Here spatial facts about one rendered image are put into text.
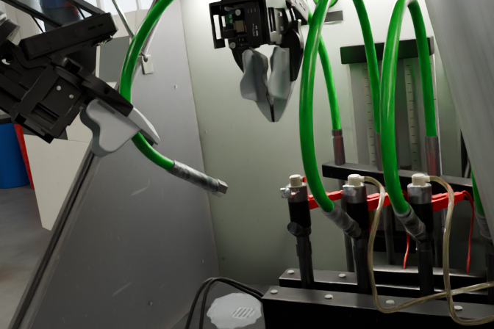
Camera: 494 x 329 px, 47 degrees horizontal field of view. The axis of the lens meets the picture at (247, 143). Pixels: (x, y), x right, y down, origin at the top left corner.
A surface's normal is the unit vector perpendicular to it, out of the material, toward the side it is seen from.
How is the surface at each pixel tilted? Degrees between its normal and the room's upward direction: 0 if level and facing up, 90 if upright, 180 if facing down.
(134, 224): 90
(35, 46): 78
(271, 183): 90
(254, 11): 90
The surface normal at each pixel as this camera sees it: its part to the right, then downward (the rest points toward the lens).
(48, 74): 0.44, -0.11
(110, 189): 0.90, -0.04
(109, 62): -0.76, -0.02
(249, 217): -0.43, 0.22
